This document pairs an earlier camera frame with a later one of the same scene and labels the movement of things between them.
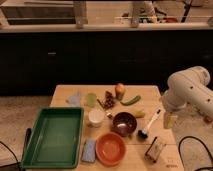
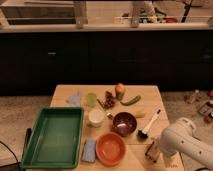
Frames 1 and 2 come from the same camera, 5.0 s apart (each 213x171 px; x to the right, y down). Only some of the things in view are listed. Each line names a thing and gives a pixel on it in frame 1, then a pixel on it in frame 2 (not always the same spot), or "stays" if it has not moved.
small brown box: (154, 150) stays
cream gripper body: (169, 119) to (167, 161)
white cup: (96, 117) stays
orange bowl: (110, 148) stays
